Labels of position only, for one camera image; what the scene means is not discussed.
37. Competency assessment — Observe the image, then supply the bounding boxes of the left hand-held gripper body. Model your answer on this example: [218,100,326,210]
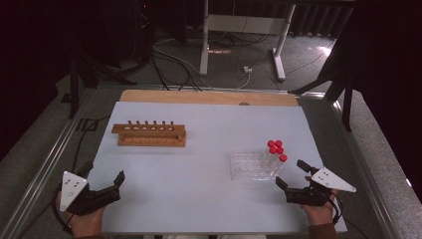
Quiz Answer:
[59,170,121,216]

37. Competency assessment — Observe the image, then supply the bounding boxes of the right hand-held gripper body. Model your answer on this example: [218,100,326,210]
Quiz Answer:
[284,166,357,207]

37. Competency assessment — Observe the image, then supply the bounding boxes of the red-capped clear tube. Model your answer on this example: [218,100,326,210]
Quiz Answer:
[268,145,279,173]
[276,146,286,174]
[267,139,277,163]
[275,139,284,163]
[274,153,289,177]

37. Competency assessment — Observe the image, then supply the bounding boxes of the clear plastic tube rack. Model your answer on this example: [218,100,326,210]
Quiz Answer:
[228,147,286,182]

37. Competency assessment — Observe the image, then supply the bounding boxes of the wooden test tube rack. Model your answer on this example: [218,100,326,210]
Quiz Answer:
[110,119,187,148]

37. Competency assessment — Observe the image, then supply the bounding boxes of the person's right hand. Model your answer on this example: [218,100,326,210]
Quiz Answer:
[300,189,339,228]

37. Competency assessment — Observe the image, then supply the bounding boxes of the person's left hand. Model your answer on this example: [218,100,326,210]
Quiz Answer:
[55,191,106,239]

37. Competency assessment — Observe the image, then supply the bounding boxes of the black floor plate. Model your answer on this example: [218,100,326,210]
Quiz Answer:
[75,118,100,132]

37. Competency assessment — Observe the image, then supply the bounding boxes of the black tripod stand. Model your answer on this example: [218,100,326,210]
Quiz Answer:
[68,39,137,120]
[288,29,355,132]

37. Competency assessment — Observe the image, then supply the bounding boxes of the white table mat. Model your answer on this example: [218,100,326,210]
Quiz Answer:
[88,101,347,235]

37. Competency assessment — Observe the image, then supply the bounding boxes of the black drape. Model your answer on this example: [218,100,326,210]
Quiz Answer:
[337,0,422,197]

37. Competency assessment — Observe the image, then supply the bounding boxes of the dark pleated curtain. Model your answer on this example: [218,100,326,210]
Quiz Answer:
[212,0,354,39]

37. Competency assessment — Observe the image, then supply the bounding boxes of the dark equipment rack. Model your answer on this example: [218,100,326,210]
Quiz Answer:
[132,0,157,66]

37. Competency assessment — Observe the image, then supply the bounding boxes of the left hand-held gripper cable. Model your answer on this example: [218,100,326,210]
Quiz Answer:
[50,188,75,235]

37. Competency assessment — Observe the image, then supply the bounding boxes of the hand-held gripper cable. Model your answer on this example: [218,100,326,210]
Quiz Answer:
[327,192,343,226]
[50,188,75,235]

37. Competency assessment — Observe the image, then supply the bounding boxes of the right hand-held gripper cable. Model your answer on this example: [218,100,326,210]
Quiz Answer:
[327,192,343,226]

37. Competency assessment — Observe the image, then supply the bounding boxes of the metal floor rail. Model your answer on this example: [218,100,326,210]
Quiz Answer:
[0,89,98,239]
[331,99,397,239]

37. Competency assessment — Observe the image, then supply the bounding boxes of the thin black floor cable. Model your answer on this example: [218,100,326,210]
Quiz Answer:
[284,39,336,81]

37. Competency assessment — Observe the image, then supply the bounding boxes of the short white cable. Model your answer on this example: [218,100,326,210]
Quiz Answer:
[234,71,252,91]

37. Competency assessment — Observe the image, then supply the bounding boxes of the black floor cable bundle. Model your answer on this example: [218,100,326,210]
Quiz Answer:
[149,44,204,93]

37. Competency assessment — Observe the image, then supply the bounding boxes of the long white floor cable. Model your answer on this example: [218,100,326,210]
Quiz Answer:
[152,38,215,89]

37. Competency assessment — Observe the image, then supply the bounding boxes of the black cables under desk frame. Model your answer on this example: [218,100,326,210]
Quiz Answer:
[212,18,272,49]

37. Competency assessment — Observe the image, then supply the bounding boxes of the white metal desk frame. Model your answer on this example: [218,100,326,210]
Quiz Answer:
[198,0,298,83]

